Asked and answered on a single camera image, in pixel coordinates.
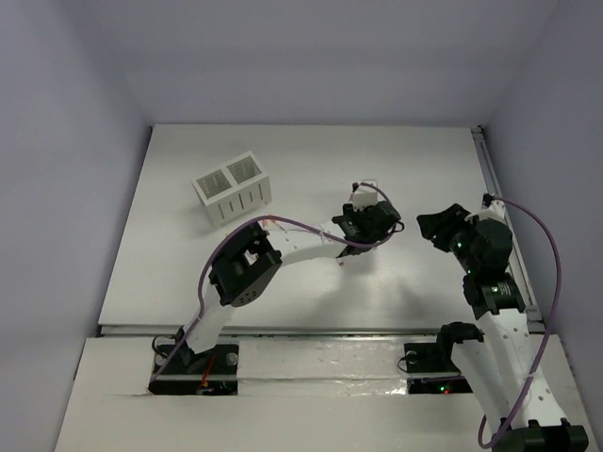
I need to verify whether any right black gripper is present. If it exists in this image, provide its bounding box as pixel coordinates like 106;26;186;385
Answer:
415;202;481;274

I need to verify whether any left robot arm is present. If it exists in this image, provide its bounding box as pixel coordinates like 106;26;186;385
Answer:
151;201;404;381

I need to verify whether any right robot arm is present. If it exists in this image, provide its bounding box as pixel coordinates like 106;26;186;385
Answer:
416;198;589;451

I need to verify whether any white two-compartment slotted holder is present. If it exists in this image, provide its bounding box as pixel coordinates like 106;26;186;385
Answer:
192;151;272;228

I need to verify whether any white foam base cover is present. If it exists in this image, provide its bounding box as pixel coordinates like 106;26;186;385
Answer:
51;334;590;452

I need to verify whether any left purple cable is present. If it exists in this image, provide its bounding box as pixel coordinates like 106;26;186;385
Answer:
150;181;401;385

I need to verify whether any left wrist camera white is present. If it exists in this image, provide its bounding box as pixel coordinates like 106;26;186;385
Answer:
350;179;379;211

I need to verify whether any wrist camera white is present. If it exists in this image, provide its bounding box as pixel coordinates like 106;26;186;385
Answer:
464;193;506;223
350;179;379;211

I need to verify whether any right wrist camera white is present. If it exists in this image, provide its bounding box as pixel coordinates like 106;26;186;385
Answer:
464;193;506;223

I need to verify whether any aluminium rail right edge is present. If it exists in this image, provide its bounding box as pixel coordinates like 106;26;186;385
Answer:
472;125;546;331

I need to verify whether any aluminium rail edge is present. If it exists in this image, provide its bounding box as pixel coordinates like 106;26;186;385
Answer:
472;125;546;331
97;325;441;337

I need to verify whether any aluminium rail front edge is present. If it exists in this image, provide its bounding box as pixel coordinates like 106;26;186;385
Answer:
97;325;441;337

